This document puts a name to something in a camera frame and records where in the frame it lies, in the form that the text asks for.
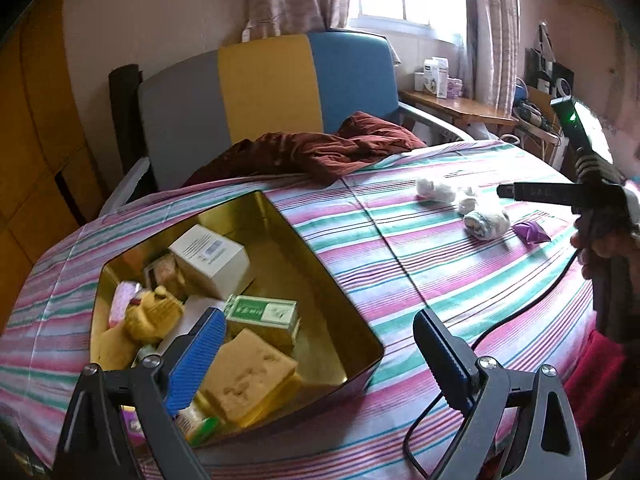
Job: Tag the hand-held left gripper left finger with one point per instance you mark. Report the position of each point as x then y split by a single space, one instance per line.
195 360

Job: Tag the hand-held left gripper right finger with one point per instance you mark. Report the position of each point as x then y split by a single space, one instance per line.
442 355

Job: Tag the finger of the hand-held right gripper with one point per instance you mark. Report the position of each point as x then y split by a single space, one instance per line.
540 193

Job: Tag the purple plastic bag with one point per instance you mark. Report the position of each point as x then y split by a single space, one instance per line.
530 232

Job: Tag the cream sock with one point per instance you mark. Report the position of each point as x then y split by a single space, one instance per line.
485 225

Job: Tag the yellow knitted sock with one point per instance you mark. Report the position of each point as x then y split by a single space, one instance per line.
150 315

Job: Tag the green and white box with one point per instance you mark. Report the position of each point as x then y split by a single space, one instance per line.
260 312

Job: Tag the bread packet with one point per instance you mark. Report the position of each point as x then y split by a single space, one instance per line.
162 272

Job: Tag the pink clear packet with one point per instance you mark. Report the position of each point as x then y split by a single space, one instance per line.
122 300

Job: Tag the white cardboard box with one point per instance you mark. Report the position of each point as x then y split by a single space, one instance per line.
210 260

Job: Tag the gold tin box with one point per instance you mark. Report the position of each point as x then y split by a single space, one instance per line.
310 280

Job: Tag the person's right hand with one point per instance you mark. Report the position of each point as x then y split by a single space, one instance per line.
587 245

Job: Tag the green and cream packet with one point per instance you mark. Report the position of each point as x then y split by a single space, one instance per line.
205 427

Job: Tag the small yellow sponge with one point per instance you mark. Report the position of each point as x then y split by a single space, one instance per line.
112 347

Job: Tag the wooden desk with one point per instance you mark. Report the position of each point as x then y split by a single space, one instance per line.
460 107

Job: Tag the small purple box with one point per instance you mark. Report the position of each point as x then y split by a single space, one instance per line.
455 87

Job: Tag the white carton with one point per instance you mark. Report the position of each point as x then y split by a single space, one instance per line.
435 80

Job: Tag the red cloth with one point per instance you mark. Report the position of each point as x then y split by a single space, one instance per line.
600 375

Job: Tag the brown cloth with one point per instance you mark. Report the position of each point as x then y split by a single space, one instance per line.
310 152

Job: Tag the wooden cabinet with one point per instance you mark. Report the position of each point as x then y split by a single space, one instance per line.
35 160

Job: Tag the blue yellow grey armchair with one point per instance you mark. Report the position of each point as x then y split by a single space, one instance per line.
270 85

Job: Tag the metal frame stand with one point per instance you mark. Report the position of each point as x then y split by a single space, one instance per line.
535 120

